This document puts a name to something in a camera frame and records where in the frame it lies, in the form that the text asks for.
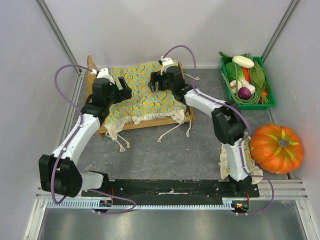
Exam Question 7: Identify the lemon print cushion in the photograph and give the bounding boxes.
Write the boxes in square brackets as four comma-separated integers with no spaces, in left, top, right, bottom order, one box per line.
[104,61,187,140]

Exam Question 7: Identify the wooden pet bed frame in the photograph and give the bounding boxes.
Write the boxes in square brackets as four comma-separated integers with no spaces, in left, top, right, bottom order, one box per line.
[84,55,195,141]

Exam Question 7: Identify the white rope tie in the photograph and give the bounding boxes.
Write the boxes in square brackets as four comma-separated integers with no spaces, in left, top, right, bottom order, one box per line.
[157,118,193,143]
[105,132,131,153]

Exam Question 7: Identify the white front rope tie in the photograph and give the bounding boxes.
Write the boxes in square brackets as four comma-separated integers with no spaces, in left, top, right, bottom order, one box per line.
[105,132,131,153]

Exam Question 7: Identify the small lemon print pillow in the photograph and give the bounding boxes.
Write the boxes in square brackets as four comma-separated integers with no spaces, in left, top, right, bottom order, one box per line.
[219,137,263,184]

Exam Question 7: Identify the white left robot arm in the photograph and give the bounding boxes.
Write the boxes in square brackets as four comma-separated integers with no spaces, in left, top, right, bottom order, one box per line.
[38,76,132,198]

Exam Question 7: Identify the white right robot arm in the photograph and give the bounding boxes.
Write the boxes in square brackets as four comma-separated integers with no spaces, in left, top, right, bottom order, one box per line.
[148,66,252,197]

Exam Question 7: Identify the bok choy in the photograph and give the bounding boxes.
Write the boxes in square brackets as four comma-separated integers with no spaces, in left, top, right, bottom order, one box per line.
[225,62,256,94]

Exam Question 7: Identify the white mushroom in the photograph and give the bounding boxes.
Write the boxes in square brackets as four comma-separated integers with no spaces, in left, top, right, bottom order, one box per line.
[229,80,237,94]

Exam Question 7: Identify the white eggplant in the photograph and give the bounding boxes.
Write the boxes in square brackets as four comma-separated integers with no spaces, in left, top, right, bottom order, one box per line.
[232,55,255,69]

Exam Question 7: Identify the purple onion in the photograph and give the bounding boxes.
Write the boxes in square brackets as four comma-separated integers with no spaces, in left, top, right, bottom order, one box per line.
[237,87,252,100]

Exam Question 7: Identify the orange carrot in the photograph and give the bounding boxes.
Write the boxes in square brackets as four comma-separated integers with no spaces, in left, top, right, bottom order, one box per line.
[242,67,251,84]

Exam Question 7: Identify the green long beans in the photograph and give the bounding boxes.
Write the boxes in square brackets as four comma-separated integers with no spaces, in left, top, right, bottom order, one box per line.
[221,73,260,105]

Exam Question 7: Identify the green spinach leaves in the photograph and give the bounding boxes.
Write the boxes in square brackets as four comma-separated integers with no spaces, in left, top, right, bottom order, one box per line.
[218,51,271,89]

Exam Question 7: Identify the green plastic crate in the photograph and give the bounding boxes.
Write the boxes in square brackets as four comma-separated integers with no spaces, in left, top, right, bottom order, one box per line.
[219,52,276,110]

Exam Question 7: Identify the orange pumpkin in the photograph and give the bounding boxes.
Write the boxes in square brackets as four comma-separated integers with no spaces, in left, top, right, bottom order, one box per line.
[249,123,304,175]

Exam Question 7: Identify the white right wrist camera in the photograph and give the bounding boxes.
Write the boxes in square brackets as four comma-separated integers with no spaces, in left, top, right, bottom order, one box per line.
[159,56,175,76]

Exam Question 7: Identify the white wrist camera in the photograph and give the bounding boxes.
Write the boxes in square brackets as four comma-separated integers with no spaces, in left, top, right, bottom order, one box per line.
[90,67,115,85]
[159,56,175,76]

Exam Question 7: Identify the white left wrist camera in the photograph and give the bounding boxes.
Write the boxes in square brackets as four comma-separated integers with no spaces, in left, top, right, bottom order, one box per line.
[90,67,115,85]

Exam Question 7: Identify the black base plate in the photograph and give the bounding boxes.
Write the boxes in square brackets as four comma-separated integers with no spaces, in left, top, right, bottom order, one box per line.
[81,178,261,207]

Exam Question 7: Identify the white cable duct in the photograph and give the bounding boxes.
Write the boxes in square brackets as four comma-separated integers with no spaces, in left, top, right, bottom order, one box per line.
[46,199,249,211]

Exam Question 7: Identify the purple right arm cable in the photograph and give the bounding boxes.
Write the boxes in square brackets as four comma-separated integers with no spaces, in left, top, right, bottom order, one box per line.
[161,44,275,216]

